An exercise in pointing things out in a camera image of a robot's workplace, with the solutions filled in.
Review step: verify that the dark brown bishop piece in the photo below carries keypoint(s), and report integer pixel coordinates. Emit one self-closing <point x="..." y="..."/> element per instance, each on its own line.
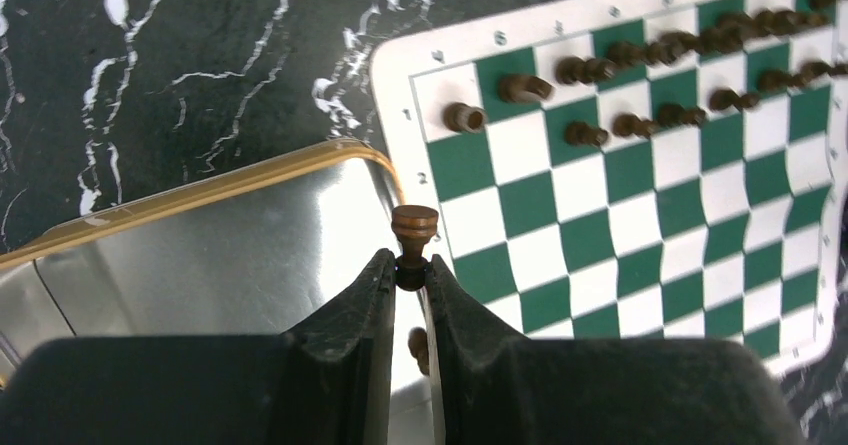
<point x="742" y="27"/>

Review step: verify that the dark brown pawn piece top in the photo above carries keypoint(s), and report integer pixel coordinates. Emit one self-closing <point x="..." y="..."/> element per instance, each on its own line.
<point x="413" y="226"/>

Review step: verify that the green white chess board mat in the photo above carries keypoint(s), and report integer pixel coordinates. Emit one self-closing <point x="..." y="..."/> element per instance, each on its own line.
<point x="727" y="230"/>

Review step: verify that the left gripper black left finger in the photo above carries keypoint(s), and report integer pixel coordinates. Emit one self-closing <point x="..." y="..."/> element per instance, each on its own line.
<point x="332" y="370"/>

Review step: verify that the dark brown pawn piece corner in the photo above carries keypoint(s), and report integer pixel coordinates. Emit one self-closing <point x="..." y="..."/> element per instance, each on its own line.
<point x="419" y="349"/>

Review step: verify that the gold metal tin tray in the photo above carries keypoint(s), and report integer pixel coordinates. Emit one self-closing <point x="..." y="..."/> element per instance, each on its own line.
<point x="155" y="322"/>

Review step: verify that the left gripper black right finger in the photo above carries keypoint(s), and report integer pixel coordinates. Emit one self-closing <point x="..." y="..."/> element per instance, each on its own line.
<point x="490" y="379"/>

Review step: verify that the dark brown chess piece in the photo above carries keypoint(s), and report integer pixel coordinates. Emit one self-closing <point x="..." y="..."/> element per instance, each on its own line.
<point x="572" y="70"/>

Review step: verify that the dark brown piece eleventh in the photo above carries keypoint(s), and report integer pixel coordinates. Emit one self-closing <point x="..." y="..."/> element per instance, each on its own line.
<point x="712" y="40"/>

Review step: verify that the dark brown piece thirteenth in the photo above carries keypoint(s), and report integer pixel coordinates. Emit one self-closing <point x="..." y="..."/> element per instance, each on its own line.
<point x="814" y="69"/>

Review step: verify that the dark brown piece twelfth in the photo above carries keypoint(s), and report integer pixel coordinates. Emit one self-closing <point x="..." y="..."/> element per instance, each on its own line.
<point x="524" y="89"/>

